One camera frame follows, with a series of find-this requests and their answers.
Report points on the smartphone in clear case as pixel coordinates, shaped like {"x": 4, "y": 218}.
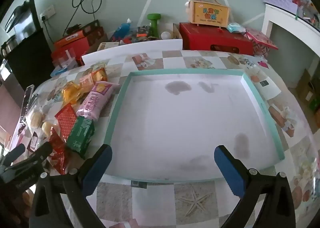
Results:
{"x": 27, "y": 103}

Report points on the yellow transparent snack packet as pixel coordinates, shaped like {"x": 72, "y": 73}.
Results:
{"x": 71, "y": 92}

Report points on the white ball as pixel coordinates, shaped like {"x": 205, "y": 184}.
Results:
{"x": 166, "y": 35}

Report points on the green snack packet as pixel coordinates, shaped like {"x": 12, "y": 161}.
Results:
{"x": 80, "y": 135}

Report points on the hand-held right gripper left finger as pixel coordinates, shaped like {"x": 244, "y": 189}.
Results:
{"x": 97, "y": 168}

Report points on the pile of small toys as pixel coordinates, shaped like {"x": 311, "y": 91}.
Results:
{"x": 142, "y": 33}

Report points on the pile of colourful desk clutter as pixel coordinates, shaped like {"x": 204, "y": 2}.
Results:
{"x": 303, "y": 3}

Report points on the blue bottle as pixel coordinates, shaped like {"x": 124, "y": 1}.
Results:
{"x": 123, "y": 29}

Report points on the blue tissue pack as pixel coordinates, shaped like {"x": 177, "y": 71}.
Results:
{"x": 58, "y": 71}

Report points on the red patterned snack packet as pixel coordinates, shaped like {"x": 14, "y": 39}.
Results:
{"x": 65, "y": 118}

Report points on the black cabinet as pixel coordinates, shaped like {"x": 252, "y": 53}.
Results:
{"x": 27, "y": 53}

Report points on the clear plastic container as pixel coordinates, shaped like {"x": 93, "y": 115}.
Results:
{"x": 66, "y": 59}

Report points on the cream printed box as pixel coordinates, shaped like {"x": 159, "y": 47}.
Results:
{"x": 106, "y": 46}

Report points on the white wall socket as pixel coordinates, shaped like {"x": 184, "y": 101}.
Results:
{"x": 48, "y": 11}

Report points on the green dumbbell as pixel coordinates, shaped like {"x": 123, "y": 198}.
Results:
{"x": 153, "y": 22}

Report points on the black and silver appliance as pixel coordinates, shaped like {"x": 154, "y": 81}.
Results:
{"x": 21, "y": 20}

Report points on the white foam board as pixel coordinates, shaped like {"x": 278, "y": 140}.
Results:
{"x": 140, "y": 47}

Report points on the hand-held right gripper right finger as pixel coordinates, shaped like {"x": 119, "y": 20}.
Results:
{"x": 230, "y": 173}

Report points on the orange and pink snack packet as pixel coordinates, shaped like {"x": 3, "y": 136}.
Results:
{"x": 96, "y": 75}

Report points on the white desk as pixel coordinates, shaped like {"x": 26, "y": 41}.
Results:
{"x": 268, "y": 18}

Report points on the red and white snack packet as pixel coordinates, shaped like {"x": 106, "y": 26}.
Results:
{"x": 57, "y": 158}

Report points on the orange and brown box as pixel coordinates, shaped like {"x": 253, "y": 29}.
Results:
{"x": 72, "y": 39}

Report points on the cardboard boxes under desk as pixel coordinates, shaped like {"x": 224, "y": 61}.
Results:
{"x": 305, "y": 85}

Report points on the white tray with teal rim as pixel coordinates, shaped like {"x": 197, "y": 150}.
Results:
{"x": 175, "y": 130}

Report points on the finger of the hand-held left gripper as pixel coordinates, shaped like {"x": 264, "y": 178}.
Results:
{"x": 15, "y": 152}
{"x": 37, "y": 155}

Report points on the red and brown box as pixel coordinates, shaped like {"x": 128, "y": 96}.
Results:
{"x": 62, "y": 54}

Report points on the large red box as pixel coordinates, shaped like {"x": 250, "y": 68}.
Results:
{"x": 200, "y": 35}

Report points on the pink patterned box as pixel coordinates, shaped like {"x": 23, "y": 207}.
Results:
{"x": 260, "y": 38}

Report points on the wet wipes pack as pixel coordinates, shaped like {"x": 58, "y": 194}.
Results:
{"x": 236, "y": 27}

